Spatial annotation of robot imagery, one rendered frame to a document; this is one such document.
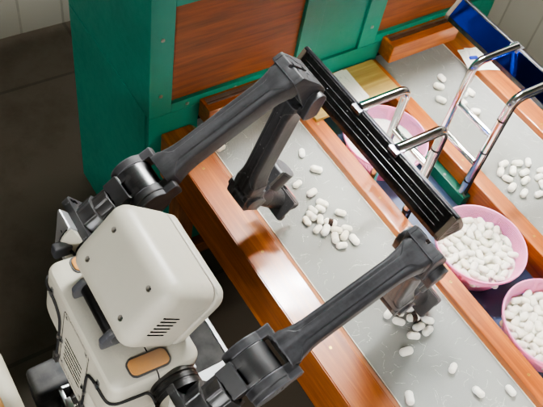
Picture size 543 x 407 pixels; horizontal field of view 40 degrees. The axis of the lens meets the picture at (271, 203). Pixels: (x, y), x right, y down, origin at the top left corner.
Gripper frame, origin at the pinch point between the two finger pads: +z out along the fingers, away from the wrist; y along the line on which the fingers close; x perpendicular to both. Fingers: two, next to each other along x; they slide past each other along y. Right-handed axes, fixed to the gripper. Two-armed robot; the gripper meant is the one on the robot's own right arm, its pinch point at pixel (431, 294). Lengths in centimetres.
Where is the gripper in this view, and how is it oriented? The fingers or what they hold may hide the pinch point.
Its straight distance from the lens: 202.0
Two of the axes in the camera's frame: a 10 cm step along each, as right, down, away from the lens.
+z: 5.7, 1.1, 8.2
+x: -6.4, 6.9, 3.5
